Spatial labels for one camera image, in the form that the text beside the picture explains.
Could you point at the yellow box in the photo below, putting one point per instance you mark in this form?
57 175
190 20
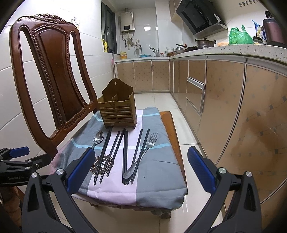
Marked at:
123 55

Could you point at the speckled kitchen countertop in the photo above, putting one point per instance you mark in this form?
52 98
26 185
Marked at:
235 50

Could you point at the white water heater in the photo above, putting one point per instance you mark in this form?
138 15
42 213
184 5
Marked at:
127 21

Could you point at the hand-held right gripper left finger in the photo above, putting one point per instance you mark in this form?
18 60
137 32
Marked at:
81 165

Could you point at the steel spoon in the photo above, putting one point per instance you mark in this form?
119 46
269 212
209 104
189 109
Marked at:
98 137

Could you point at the white bowl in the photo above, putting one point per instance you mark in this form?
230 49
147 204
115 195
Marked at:
169 49

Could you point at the white wall outlet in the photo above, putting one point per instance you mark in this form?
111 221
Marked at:
76 20

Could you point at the wooden utensil holder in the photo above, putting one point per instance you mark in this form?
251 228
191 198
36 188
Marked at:
116 109

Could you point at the yellow bottle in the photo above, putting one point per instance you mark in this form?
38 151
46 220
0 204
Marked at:
105 46

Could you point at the wall hook rail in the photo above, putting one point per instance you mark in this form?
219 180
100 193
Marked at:
247 2

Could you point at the black range hood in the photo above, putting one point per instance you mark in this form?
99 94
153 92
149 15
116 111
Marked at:
197 15

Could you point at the green plastic bag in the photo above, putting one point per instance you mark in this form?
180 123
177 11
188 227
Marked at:
240 37

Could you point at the dark window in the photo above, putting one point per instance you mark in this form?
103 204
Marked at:
108 29

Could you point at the grey pink checked cloth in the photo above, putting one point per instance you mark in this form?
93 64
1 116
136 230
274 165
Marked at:
157 168

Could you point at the blue basin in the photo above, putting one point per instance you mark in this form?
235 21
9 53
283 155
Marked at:
144 55

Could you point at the blue snack bag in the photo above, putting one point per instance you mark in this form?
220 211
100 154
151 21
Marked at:
257 28

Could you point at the purple thermos bottle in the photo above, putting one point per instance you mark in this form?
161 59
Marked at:
272 30

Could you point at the brown base kitchen cabinets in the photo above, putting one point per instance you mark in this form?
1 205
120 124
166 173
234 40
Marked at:
224 89

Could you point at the dark cooking pot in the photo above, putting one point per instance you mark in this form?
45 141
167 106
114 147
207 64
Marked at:
205 43

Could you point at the pink broom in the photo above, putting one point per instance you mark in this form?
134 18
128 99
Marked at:
114 65

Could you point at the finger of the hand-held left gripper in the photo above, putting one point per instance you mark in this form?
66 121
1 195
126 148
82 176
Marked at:
19 152
39 161

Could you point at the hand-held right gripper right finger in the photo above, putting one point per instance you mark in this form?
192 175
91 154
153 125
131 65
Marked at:
200 170

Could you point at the steel fork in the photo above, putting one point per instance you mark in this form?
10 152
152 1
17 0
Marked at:
149 144

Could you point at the brown wall cabinet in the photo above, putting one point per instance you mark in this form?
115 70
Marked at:
174 6

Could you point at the orange cutting board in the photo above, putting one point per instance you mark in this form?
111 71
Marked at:
223 43

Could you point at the row of black chopsticks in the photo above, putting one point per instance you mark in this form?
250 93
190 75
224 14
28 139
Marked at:
125 156

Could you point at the steel faucet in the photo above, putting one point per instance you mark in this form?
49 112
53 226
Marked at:
139 48

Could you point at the carved wooden chair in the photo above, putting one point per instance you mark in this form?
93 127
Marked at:
51 74

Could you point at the black frying pan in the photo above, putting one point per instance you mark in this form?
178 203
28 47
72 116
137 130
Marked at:
181 46

